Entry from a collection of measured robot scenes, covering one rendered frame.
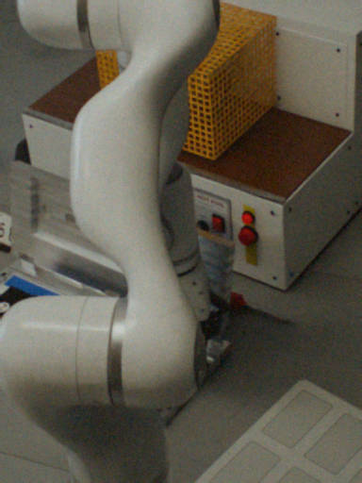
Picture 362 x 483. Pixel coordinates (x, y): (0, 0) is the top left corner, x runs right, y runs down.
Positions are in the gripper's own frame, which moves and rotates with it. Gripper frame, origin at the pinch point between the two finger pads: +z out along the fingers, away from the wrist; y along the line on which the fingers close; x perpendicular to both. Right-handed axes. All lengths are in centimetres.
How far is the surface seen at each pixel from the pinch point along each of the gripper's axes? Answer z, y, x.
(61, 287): 3.3, -23.6, 14.0
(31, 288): 3.2, -28.7, 13.4
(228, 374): 6.3, 7.0, -2.6
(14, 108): 5, -47, 71
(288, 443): 5.5, 17.6, -16.6
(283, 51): -25, 13, 43
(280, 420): 5.5, 16.0, -12.2
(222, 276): -9.5, 6.7, 3.0
